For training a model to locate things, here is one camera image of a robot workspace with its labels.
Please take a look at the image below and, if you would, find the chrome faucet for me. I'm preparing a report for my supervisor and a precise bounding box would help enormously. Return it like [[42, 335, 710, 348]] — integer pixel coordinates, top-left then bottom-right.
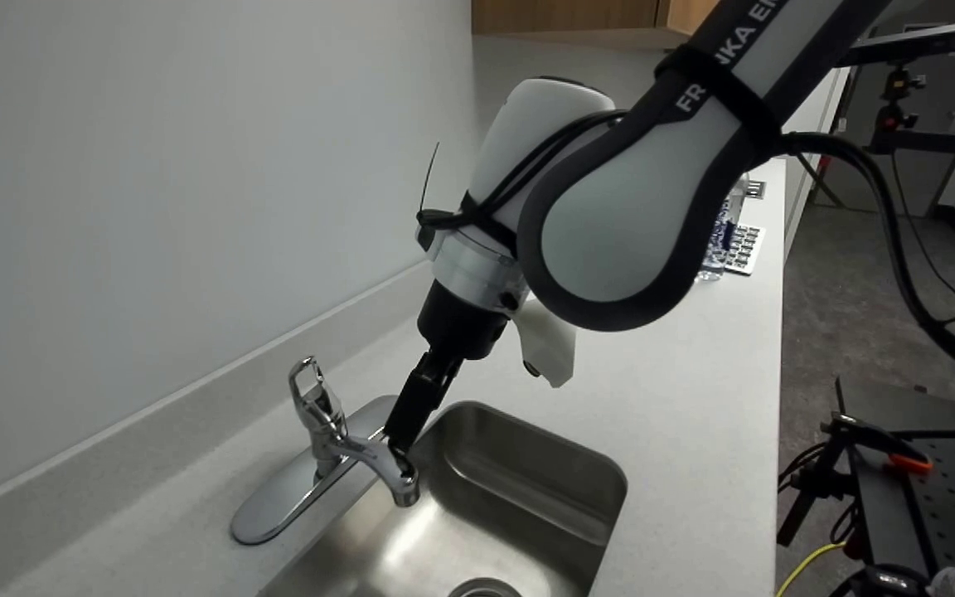
[[230, 357, 421, 546]]

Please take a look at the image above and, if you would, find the chrome faucet lever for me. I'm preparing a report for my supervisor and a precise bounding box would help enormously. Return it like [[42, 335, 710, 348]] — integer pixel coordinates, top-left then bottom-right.
[[288, 357, 347, 442]]

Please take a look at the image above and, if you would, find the stainless steel sink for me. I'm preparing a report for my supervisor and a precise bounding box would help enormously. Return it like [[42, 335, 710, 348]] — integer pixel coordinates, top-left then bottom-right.
[[258, 400, 629, 597]]

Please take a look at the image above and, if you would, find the clear plastic water bottle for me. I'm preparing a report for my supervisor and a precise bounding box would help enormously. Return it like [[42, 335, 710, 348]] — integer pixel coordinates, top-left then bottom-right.
[[696, 177, 745, 283]]

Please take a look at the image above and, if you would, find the grey calculator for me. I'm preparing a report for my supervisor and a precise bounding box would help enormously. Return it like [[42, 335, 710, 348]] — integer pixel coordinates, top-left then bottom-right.
[[722, 223, 768, 276]]

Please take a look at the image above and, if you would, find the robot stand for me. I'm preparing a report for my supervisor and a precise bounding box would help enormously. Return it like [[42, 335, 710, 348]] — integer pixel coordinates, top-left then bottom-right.
[[836, 377, 955, 597]]

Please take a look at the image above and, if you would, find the yellow cable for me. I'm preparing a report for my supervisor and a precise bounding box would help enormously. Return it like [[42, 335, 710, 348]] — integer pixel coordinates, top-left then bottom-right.
[[775, 541, 848, 597]]

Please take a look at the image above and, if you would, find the black clamp with orange handle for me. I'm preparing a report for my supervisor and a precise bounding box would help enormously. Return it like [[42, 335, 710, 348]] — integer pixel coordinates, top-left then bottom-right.
[[822, 413, 935, 478]]

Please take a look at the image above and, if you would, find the camera on mount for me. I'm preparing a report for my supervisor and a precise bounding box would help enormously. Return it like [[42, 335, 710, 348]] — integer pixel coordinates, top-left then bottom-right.
[[836, 18, 955, 158]]

